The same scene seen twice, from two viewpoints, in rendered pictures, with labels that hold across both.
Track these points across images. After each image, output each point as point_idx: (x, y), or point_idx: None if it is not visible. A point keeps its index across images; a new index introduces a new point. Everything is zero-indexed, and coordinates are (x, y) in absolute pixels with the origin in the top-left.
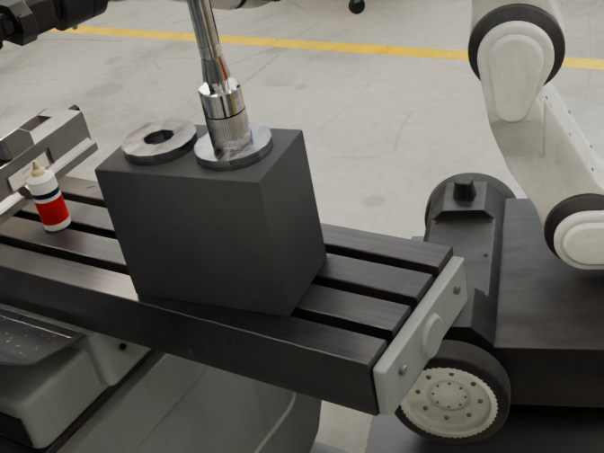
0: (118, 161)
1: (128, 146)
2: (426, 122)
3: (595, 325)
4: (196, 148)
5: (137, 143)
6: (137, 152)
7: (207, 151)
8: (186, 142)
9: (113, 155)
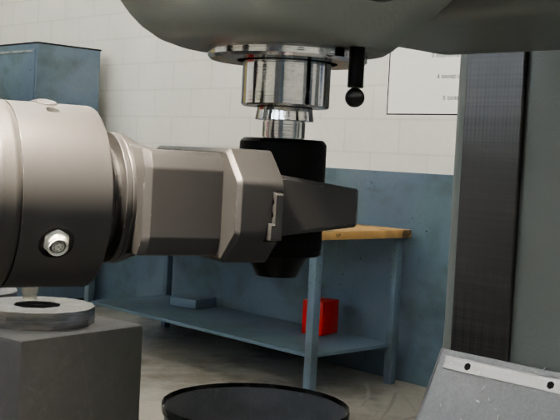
0: (105, 322)
1: (83, 306)
2: None
3: None
4: (9, 292)
5: (69, 305)
6: (78, 302)
7: (2, 289)
8: (12, 297)
9: (106, 327)
